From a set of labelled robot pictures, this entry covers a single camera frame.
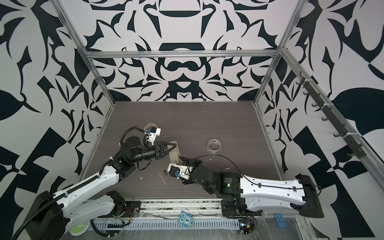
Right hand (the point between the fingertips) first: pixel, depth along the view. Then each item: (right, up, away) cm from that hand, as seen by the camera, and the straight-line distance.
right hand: (180, 159), depth 66 cm
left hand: (-2, +6, +3) cm, 6 cm away
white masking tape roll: (-25, +12, +39) cm, 48 cm away
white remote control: (-3, +1, +3) cm, 4 cm away
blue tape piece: (+46, -30, +4) cm, 55 cm away
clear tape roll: (+19, 0, +30) cm, 36 cm away
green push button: (-44, -32, +1) cm, 55 cm away
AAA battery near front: (-10, -14, +19) cm, 26 cm away
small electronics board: (+30, -33, +5) cm, 45 cm away
